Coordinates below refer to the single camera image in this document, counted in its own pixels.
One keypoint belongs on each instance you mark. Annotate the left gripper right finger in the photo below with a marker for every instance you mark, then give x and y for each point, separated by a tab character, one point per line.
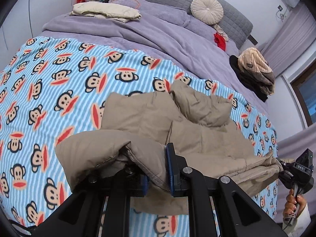
217	207

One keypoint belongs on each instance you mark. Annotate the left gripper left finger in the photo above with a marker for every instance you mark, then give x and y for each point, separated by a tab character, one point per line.
97	207

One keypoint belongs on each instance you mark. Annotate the beige puffer jacket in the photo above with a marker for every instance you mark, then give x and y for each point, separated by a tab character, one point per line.
137	129

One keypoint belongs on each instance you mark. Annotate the white right sleeve forearm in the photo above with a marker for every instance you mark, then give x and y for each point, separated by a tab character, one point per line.
299	225

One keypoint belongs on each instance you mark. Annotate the black folded clothes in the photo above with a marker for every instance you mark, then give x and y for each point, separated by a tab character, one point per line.
246	80

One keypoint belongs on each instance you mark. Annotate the tan striped folded clothes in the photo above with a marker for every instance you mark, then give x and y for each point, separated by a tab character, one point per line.
253	64

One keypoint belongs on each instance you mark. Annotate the person right hand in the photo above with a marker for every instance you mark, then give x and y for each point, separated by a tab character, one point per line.
294	205

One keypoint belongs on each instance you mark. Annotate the monkey print striped blanket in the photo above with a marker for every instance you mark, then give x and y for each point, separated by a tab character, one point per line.
54	88

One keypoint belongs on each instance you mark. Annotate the purple curtain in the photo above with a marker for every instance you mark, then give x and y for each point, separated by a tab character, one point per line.
294	37

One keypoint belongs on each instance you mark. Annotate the red cloth item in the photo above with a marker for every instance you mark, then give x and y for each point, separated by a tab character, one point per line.
220	41

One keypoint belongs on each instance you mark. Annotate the round cream cushion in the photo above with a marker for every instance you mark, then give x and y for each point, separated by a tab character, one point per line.
208	11

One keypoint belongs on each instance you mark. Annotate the purple duvet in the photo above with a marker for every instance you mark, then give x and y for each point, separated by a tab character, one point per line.
162	32

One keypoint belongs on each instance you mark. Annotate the cream folded garment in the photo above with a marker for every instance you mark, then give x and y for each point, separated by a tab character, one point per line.
99	10

